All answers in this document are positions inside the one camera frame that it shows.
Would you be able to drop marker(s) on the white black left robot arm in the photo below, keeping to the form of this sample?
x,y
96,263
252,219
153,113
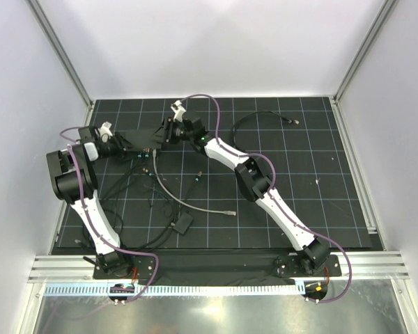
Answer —
x,y
74,181

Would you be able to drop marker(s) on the small black adapter box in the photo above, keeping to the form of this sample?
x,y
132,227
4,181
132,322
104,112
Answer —
x,y
183,223

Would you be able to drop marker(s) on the black grid mat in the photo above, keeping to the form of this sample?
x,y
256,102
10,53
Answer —
x,y
313,177

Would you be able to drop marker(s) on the white slotted cable duct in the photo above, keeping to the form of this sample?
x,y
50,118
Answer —
x,y
112,289

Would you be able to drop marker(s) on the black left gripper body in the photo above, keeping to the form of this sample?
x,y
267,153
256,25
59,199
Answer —
x,y
113,147

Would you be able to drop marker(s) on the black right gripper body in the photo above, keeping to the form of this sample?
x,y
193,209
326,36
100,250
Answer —
x,y
178,133

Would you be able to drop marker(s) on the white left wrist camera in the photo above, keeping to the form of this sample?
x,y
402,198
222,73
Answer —
x,y
105,132

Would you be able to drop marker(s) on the black ethernet cable pulled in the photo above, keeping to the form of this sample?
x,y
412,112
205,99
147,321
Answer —
x,y
236,125

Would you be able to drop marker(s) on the right aluminium corner post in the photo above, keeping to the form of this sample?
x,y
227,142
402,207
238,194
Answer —
x,y
370,38

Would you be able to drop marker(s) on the left aluminium corner post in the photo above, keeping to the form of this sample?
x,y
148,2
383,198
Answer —
x,y
47,28

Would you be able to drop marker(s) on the black network switch box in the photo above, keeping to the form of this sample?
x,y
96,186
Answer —
x,y
139,139

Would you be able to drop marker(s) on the aluminium corner post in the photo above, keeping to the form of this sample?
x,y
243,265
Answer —
x,y
47,28
370,38

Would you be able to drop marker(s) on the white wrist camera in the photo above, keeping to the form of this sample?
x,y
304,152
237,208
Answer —
x,y
105,132
179,111

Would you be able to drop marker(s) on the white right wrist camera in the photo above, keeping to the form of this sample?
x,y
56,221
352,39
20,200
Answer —
x,y
179,111

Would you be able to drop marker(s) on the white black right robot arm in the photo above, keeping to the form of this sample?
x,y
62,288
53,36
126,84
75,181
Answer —
x,y
256,178

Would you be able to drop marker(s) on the aluminium front frame rail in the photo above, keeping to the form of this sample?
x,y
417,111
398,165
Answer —
x,y
365,265

